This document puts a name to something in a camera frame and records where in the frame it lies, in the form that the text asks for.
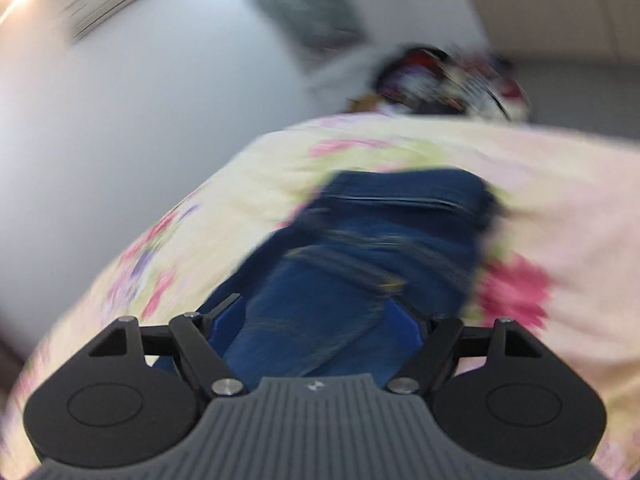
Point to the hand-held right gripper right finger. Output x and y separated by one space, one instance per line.
403 323

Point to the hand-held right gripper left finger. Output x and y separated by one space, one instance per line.
228 318

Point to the blue denim pants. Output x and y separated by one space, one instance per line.
350 240

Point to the floral blanket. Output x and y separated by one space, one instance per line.
575 200

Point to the pile of colourful clothes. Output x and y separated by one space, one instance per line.
440 82

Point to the white air conditioner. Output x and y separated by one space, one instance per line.
115 0

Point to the dark framed wall picture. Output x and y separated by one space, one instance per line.
305 5

